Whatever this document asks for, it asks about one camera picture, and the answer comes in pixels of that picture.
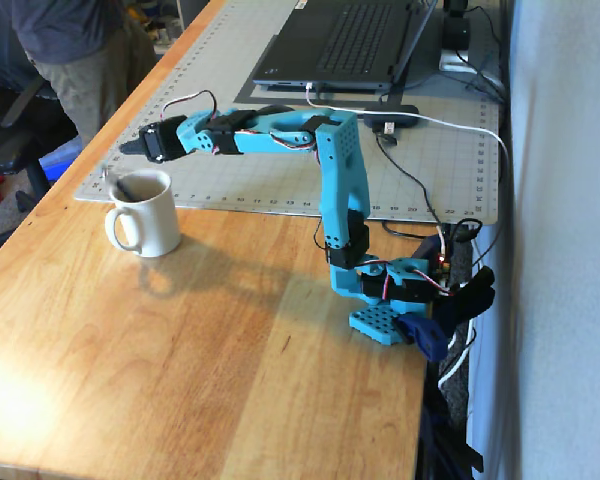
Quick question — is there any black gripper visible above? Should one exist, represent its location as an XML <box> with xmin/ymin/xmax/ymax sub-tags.
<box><xmin>118</xmin><ymin>115</ymin><xmax>189</xmax><ymax>164</ymax></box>

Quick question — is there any dark blue pen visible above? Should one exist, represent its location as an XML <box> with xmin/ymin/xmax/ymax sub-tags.
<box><xmin>103</xmin><ymin>169</ymin><xmax>141</xmax><ymax>203</ymax></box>

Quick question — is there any white ceramic mug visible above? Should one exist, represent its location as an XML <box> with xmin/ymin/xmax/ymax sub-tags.
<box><xmin>103</xmin><ymin>168</ymin><xmax>183</xmax><ymax>259</ymax></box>

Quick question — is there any blue plastic bin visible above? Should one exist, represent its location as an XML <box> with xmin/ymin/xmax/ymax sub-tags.
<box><xmin>38</xmin><ymin>136</ymin><xmax>84</xmax><ymax>182</ymax></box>

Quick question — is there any person in khaki trousers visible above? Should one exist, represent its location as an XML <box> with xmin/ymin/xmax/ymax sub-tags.
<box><xmin>9</xmin><ymin>0</ymin><xmax>159</xmax><ymax>149</ymax></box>

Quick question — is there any gray gridded cutting mat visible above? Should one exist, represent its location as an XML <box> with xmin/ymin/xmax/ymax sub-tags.
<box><xmin>73</xmin><ymin>0</ymin><xmax>501</xmax><ymax>227</ymax></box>

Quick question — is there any black office chair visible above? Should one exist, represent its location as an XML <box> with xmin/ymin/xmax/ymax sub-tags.
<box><xmin>0</xmin><ymin>0</ymin><xmax>80</xmax><ymax>257</ymax></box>

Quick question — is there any dark gray laptop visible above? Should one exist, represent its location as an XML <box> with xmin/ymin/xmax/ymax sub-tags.
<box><xmin>252</xmin><ymin>0</ymin><xmax>439</xmax><ymax>94</ymax></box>

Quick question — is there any black usb hub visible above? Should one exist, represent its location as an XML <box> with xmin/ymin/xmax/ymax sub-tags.
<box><xmin>362</xmin><ymin>104</ymin><xmax>421</xmax><ymax>129</ymax></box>

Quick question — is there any robot controller board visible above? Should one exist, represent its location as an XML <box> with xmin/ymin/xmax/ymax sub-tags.
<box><xmin>432</xmin><ymin>253</ymin><xmax>455</xmax><ymax>292</ymax></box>

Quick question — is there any black stand with silver base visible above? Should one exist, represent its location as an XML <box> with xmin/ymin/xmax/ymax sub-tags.
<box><xmin>438</xmin><ymin>0</ymin><xmax>477</xmax><ymax>74</ymax></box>

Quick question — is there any dark blue clamp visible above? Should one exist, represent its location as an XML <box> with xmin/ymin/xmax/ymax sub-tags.
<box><xmin>397</xmin><ymin>312</ymin><xmax>452</xmax><ymax>364</ymax></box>

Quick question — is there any black cable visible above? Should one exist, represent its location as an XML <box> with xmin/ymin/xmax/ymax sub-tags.
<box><xmin>374</xmin><ymin>130</ymin><xmax>484</xmax><ymax>244</ymax></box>

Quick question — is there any white cable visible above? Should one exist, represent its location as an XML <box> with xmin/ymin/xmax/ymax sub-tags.
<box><xmin>305</xmin><ymin>82</ymin><xmax>512</xmax><ymax>391</ymax></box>

